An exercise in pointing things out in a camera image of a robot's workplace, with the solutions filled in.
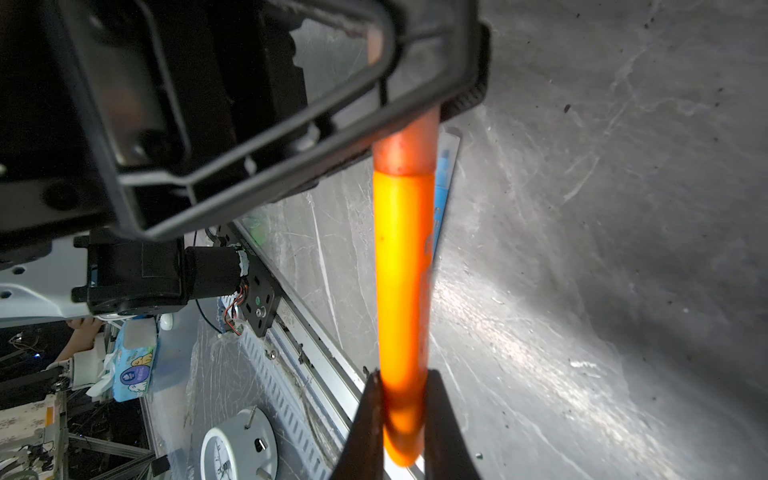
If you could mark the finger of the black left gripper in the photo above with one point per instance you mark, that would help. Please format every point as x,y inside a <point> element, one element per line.
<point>193,112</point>

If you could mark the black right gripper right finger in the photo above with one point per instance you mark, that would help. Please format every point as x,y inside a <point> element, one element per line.
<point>445,453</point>

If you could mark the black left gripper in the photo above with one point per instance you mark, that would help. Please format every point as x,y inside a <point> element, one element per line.
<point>50,183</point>

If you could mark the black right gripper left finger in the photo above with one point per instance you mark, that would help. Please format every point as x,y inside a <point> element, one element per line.
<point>362,457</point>

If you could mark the blue highlighter pen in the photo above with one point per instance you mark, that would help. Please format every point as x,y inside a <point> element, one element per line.
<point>447,153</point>

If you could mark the orange highlighter pen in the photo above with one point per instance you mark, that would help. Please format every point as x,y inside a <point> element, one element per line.
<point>403,234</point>

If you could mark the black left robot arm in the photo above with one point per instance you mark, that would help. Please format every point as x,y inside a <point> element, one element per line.
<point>101,272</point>

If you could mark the white round clock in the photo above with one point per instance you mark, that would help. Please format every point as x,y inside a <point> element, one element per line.
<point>242,447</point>

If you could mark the blue tissue pack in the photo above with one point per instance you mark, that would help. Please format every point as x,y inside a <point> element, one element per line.
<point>133,361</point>

